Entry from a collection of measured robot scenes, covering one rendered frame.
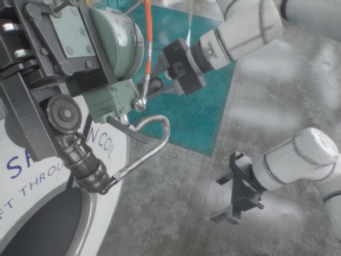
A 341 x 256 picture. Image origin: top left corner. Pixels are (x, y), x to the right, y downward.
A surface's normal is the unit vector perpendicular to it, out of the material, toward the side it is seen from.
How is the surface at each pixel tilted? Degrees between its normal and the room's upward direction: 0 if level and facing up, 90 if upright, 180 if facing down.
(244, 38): 73
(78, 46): 58
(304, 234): 0
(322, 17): 100
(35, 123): 65
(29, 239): 9
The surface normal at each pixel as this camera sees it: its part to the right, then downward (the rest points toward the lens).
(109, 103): -0.33, 0.33
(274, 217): 0.09, -0.64
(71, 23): 0.88, -0.21
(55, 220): -0.12, -0.14
